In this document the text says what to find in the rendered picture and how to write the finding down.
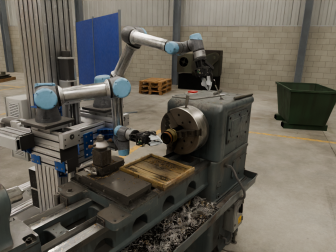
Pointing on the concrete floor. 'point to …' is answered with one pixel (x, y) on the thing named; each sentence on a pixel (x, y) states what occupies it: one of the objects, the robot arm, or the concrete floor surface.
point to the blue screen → (98, 47)
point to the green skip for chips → (304, 105)
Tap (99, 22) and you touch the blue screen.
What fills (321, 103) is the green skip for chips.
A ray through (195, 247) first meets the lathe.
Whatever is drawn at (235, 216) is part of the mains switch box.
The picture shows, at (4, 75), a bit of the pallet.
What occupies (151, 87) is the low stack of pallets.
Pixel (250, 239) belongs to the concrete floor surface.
